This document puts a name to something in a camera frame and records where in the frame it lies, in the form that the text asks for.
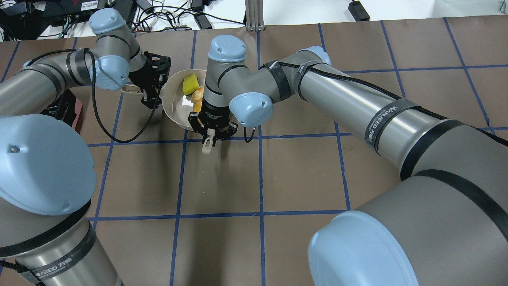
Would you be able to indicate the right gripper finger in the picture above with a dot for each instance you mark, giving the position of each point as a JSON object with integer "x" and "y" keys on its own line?
{"x": 196, "y": 125}
{"x": 226, "y": 132}

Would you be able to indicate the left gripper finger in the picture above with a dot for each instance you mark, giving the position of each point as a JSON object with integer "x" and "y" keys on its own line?
{"x": 151, "y": 98}
{"x": 161, "y": 66}

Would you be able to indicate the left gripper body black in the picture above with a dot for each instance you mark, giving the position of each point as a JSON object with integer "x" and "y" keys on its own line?
{"x": 145, "y": 79}

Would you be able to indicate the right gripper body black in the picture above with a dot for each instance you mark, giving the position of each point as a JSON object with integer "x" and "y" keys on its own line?
{"x": 214, "y": 114}

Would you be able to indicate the white hand brush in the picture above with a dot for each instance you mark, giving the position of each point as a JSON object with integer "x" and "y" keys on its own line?
{"x": 209, "y": 142}

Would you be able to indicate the beige plastic dustpan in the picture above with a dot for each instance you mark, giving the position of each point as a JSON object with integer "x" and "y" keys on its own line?
{"x": 175, "y": 105}

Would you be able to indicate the toy croissant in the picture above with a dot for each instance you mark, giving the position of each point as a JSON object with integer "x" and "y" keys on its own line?
{"x": 197, "y": 95}

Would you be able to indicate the yellow sponge piece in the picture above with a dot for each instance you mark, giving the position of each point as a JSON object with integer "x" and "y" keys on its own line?
{"x": 190, "y": 84}

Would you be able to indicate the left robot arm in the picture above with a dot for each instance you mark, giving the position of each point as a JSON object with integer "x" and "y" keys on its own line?
{"x": 47, "y": 171}

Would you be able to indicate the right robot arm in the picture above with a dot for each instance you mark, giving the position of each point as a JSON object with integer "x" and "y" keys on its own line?
{"x": 445, "y": 224}

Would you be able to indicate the bin with black bag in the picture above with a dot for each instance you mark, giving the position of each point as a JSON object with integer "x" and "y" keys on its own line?
{"x": 67, "y": 108}

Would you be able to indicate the aluminium frame post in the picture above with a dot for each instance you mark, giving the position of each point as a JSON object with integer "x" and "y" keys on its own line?
{"x": 254, "y": 15}

